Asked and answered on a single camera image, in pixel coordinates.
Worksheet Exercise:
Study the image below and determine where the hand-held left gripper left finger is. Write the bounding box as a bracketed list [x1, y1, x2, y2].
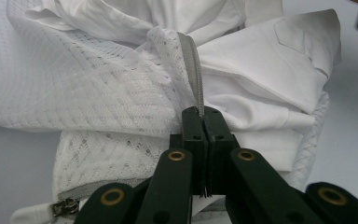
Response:
[169, 105, 210, 197]

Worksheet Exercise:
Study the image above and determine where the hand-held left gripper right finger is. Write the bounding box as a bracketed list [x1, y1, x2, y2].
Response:
[202, 106, 241, 198]

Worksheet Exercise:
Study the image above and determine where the white shirt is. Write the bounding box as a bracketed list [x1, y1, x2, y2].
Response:
[24, 0, 343, 174]

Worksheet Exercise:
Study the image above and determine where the white mesh laundry bag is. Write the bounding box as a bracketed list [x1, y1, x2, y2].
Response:
[0, 0, 331, 224]

